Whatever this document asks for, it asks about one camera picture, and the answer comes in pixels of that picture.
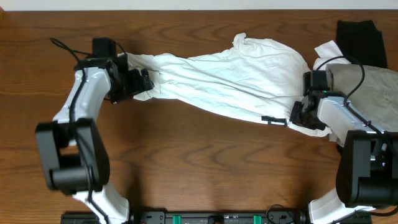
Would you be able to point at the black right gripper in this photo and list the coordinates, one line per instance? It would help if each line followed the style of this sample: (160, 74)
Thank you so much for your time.
(298, 112)

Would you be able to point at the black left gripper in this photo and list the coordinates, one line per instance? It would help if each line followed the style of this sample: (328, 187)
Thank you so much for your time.
(137, 81)

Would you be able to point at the white t-shirt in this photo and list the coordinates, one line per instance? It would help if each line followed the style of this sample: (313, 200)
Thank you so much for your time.
(253, 79)

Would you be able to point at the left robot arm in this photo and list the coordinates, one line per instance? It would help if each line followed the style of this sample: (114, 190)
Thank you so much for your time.
(74, 158)

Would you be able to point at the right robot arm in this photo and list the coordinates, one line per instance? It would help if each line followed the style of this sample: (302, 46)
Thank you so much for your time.
(366, 180)

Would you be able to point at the grey garment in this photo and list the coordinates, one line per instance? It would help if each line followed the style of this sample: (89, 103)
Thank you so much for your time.
(375, 99)

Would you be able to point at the black garment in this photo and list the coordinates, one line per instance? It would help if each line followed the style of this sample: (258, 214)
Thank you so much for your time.
(362, 41)

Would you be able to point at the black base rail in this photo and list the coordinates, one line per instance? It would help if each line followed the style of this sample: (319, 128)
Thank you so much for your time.
(277, 215)

